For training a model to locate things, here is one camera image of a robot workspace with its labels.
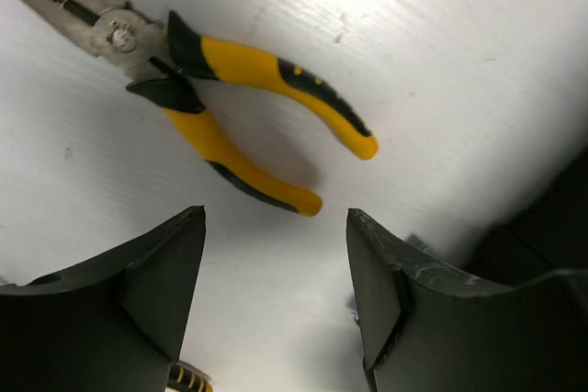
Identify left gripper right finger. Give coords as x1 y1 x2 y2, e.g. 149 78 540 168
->
346 208 587 391

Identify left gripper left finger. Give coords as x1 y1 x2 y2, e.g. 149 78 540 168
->
1 206 206 391

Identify black plastic toolbox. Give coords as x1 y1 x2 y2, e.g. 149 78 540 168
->
465 151 587 286

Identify yellow long-nose pliers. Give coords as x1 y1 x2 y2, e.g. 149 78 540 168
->
165 362 213 392

